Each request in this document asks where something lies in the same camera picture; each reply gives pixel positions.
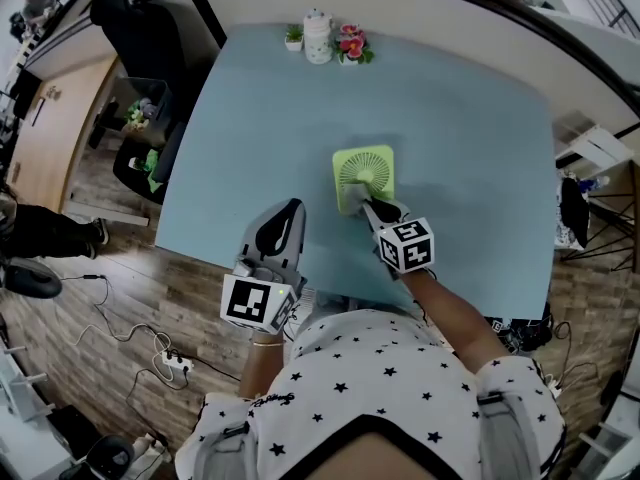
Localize grey storage crate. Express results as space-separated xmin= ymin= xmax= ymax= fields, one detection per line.
xmin=105 ymin=76 xmax=174 ymax=150

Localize black round stool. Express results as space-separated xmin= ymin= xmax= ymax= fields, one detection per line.
xmin=85 ymin=434 xmax=137 ymax=480

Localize pink potted flowers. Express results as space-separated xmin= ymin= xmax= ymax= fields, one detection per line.
xmin=332 ymin=23 xmax=376 ymax=67

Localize green square fan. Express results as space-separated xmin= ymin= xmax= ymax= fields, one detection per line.
xmin=331 ymin=143 xmax=397 ymax=218

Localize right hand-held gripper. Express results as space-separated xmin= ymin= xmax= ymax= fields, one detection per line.
xmin=359 ymin=197 xmax=436 ymax=282

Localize black floor cable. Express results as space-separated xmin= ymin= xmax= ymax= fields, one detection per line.
xmin=59 ymin=273 xmax=174 ymax=354

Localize black hanging garment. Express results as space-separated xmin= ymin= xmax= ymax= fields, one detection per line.
xmin=558 ymin=176 xmax=592 ymax=250

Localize white lidded jar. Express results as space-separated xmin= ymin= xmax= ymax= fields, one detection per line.
xmin=302 ymin=8 xmax=335 ymax=65

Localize person's right forearm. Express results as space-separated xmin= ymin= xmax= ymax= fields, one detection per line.
xmin=398 ymin=266 xmax=507 ymax=375

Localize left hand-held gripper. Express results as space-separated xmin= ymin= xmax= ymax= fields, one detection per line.
xmin=219 ymin=197 xmax=308 ymax=337

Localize white star-print shirt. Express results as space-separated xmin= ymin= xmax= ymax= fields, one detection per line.
xmin=173 ymin=307 xmax=569 ymax=480

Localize black bin with green items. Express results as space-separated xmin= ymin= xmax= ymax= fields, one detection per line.
xmin=111 ymin=139 xmax=172 ymax=205

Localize grey cloth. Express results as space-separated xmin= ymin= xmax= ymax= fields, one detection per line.
xmin=340 ymin=181 xmax=374 ymax=218

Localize grey shoulder strap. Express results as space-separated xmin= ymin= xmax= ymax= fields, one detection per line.
xmin=199 ymin=420 xmax=262 ymax=480
xmin=475 ymin=391 xmax=544 ymax=480

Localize white power strip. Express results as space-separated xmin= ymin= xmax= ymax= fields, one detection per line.
xmin=160 ymin=349 xmax=196 ymax=376

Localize wooden cabinet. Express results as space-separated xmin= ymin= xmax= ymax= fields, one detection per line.
xmin=8 ymin=53 xmax=120 ymax=215

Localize black office chair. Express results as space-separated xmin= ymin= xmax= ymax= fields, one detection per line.
xmin=89 ymin=0 xmax=182 ymax=97

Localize person's left forearm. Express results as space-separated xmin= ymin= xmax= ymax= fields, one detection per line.
xmin=237 ymin=330 xmax=287 ymax=400

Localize small green potted plant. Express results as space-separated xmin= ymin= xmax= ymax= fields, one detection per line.
xmin=284 ymin=23 xmax=306 ymax=53

